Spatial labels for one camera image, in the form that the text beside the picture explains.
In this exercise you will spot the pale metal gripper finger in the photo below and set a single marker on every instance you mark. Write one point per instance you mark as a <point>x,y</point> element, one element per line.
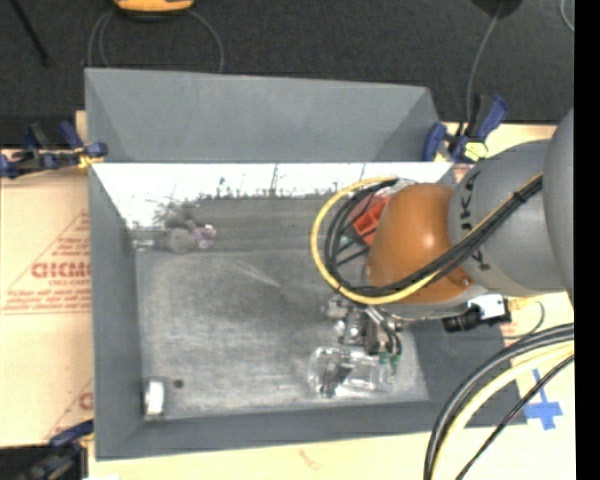
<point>334,310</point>
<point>341,368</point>

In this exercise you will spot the red-orange plastic block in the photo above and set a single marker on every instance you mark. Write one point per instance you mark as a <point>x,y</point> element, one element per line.
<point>369,223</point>

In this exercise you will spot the grey metal bin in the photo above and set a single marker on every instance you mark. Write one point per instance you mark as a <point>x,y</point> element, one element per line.
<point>220,328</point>

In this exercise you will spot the grey and purple toy animal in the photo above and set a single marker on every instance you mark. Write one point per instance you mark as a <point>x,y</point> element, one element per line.
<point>190,238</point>

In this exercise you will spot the small white cup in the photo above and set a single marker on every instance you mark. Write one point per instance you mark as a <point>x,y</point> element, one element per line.
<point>154,397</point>

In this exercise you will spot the brown cardboard board, red print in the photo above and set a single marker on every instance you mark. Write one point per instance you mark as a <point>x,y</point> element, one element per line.
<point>40,318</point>

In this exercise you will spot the black cylinder on white bracket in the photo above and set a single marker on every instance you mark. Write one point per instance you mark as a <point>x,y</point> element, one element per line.
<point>472,318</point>

